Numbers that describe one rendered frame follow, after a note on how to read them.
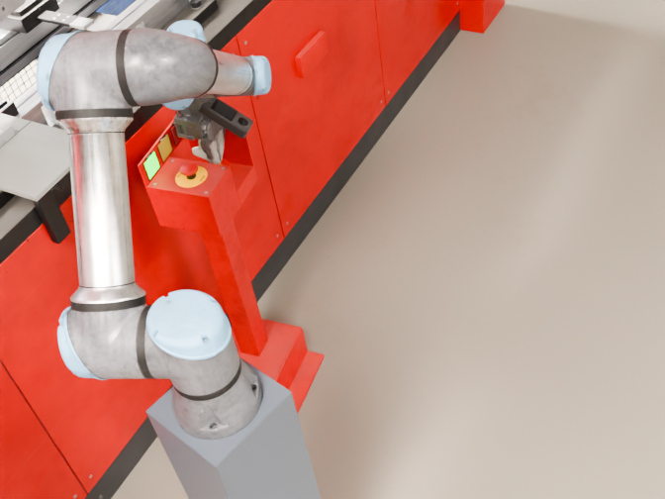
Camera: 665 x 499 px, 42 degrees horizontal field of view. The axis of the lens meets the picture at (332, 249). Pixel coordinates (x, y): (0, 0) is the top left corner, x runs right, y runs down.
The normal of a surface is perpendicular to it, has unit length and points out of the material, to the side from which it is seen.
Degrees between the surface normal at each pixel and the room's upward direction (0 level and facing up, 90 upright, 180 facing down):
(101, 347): 52
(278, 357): 0
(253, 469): 90
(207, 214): 90
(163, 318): 7
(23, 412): 90
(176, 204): 90
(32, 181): 0
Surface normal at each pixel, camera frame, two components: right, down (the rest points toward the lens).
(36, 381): 0.87, 0.25
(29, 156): -0.13, -0.70
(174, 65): 0.62, 0.15
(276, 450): 0.74, 0.40
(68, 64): -0.16, 0.03
